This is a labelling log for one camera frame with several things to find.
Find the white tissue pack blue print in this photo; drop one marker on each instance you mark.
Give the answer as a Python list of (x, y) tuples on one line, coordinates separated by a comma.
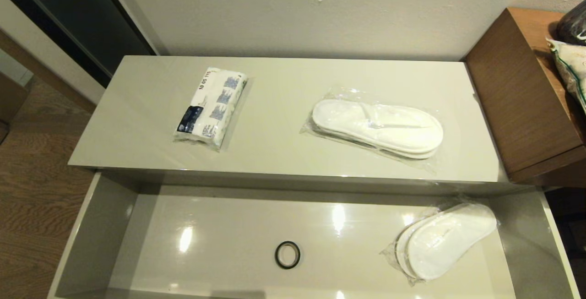
[(210, 106)]

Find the white disposable slipper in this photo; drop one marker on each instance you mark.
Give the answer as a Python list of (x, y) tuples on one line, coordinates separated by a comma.
[(401, 253), (448, 241), (380, 125), (412, 154)]

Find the glossy white drawer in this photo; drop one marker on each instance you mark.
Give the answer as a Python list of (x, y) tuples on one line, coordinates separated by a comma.
[(229, 244)]

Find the glossy white cabinet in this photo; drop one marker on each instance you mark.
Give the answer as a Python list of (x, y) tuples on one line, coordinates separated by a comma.
[(284, 152)]

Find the brown wooden side table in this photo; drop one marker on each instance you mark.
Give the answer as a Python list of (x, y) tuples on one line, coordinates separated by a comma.
[(517, 88)]

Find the brown wooden baseboard strip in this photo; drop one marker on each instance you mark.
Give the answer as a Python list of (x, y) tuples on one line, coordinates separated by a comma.
[(46, 75)]

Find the dark door panel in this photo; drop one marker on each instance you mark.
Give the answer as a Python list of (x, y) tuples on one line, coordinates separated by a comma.
[(68, 6)]

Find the brown box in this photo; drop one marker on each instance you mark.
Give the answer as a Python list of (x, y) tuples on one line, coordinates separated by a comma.
[(11, 100)]

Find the white bag green edge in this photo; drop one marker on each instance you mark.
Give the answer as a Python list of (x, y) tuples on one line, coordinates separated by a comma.
[(574, 70)]

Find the dark plastic bag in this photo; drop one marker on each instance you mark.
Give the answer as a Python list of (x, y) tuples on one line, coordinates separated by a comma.
[(574, 24)]

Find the white door frame strip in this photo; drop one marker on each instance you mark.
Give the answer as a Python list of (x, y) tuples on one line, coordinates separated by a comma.
[(135, 15)]

